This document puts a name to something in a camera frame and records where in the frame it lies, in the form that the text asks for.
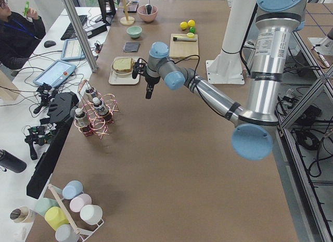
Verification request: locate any grey cup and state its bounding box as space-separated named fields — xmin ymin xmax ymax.
xmin=55 ymin=224 xmax=80 ymax=242

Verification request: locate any black keyboard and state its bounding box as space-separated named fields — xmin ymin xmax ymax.
xmin=60 ymin=15 xmax=87 ymax=41

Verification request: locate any white round plate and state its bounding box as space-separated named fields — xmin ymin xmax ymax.
xmin=111 ymin=57 xmax=135 ymax=77

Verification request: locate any white cup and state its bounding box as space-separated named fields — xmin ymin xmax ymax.
xmin=80 ymin=205 xmax=103 ymax=225

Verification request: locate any bread slice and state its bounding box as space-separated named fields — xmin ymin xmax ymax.
xmin=114 ymin=69 xmax=133 ymax=74
xmin=112 ymin=58 xmax=134 ymax=70

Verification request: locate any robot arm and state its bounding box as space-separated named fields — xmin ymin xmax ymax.
xmin=142 ymin=0 xmax=307 ymax=160

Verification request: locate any black water bottle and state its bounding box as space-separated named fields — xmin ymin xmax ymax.
xmin=1 ymin=149 xmax=27 ymax=173

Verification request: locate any black computer mouse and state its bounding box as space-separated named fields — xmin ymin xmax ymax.
xmin=44 ymin=40 xmax=56 ymax=48

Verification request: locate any steel muddler black tip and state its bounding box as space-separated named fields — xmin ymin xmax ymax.
xmin=173 ymin=36 xmax=197 ymax=42

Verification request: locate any wooden cutting board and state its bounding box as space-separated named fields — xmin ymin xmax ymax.
xmin=169 ymin=33 xmax=199 ymax=59

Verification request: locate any blue teach pendant near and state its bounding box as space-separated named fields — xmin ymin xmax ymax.
xmin=33 ymin=60 xmax=76 ymax=88

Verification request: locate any blue teach pendant far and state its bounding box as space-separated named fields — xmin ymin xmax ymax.
xmin=61 ymin=39 xmax=85 ymax=61

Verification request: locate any tea bottle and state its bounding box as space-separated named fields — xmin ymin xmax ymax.
xmin=93 ymin=97 xmax=111 ymax=123
xmin=85 ymin=87 xmax=98 ymax=102
xmin=74 ymin=108 xmax=93 ymax=136

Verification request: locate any black long bar device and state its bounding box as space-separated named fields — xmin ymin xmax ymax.
xmin=27 ymin=92 xmax=79 ymax=199

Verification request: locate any green cup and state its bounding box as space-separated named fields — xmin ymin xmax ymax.
xmin=34 ymin=197 xmax=59 ymax=217

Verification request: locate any blue teach pendant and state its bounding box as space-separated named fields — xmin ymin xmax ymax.
xmin=61 ymin=39 xmax=85 ymax=61
xmin=33 ymin=60 xmax=76 ymax=88

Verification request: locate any copper wire bottle rack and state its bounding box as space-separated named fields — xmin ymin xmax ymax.
xmin=74 ymin=79 xmax=119 ymax=138

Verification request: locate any yellow cup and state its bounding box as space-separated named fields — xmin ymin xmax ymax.
xmin=44 ymin=206 xmax=69 ymax=231

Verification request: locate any blue cup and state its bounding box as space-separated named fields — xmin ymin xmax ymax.
xmin=62 ymin=180 xmax=83 ymax=200

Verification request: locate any tea bottle left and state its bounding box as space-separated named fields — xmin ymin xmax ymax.
xmin=74 ymin=108 xmax=93 ymax=136

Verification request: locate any pink cup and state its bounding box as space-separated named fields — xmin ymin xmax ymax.
xmin=69 ymin=193 xmax=92 ymax=212

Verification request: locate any cream rabbit tray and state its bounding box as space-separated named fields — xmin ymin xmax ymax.
xmin=108 ymin=57 xmax=140 ymax=85

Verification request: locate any pink bowl with ice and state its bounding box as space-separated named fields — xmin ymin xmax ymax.
xmin=137 ymin=5 xmax=158 ymax=22

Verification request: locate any metal ice scoop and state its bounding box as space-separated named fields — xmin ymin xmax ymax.
xmin=145 ymin=3 xmax=153 ymax=15

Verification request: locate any tea bottle front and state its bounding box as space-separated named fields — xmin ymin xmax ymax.
xmin=93 ymin=97 xmax=111 ymax=123

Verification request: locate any seated person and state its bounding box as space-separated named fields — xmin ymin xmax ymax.
xmin=1 ymin=0 xmax=46 ymax=70

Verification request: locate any mint green bowl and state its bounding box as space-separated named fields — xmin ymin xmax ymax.
xmin=126 ymin=26 xmax=143 ymax=39

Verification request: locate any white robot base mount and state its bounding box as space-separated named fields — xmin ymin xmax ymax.
xmin=206 ymin=0 xmax=257 ymax=84

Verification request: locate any white cup rack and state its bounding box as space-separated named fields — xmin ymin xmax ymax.
xmin=48 ymin=184 xmax=105 ymax=241

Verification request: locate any tea bottle right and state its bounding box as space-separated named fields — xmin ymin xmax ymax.
xmin=85 ymin=87 xmax=98 ymax=102

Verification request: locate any green lime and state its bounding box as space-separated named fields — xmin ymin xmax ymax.
xmin=189 ymin=27 xmax=196 ymax=33

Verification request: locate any whole lemon upper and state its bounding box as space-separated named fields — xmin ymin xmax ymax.
xmin=187 ymin=19 xmax=196 ymax=28

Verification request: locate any wooden mug tree stand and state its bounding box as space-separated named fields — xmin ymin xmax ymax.
xmin=117 ymin=0 xmax=135 ymax=26

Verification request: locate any paper cup with metal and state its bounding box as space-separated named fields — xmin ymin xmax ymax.
xmin=10 ymin=206 xmax=35 ymax=223

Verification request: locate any half lemon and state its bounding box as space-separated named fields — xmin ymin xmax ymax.
xmin=186 ymin=32 xmax=195 ymax=39

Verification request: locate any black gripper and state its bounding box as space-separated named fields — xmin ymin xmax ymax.
xmin=145 ymin=73 xmax=160 ymax=99

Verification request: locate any aluminium frame post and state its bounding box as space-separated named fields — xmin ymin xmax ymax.
xmin=62 ymin=0 xmax=97 ymax=72

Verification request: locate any grey folded cloth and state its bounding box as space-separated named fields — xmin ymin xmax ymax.
xmin=123 ymin=42 xmax=140 ymax=53

